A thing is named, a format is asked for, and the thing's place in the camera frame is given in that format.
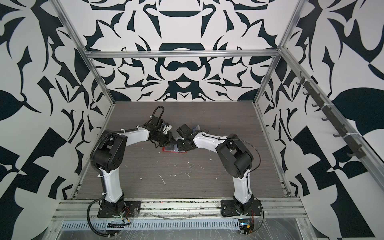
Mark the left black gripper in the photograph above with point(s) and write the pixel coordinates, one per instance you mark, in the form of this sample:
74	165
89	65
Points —
170	142

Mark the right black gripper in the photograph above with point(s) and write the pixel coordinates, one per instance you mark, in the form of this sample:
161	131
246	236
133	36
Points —
180	148

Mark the red leather card holder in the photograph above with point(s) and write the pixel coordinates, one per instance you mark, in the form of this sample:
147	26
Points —
172	149

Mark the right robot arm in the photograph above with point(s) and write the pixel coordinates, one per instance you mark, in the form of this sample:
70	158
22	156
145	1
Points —
236	159

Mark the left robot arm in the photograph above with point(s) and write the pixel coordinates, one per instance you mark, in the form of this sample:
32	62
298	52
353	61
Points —
108	154

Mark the blue card stand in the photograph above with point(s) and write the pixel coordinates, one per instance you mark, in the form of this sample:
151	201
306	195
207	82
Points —
196	129

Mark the green circuit board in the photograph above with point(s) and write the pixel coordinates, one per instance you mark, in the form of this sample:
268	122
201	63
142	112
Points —
246	226

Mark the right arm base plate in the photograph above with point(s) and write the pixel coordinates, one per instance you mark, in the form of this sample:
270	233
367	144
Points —
233	208

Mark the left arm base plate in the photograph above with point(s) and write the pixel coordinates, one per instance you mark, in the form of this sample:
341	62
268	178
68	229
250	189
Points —
127	209

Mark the white slotted cable duct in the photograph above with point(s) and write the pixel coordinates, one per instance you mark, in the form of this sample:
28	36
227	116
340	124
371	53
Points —
199	224

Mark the wall hook rack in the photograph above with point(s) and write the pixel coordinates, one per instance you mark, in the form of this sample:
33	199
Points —
333	115

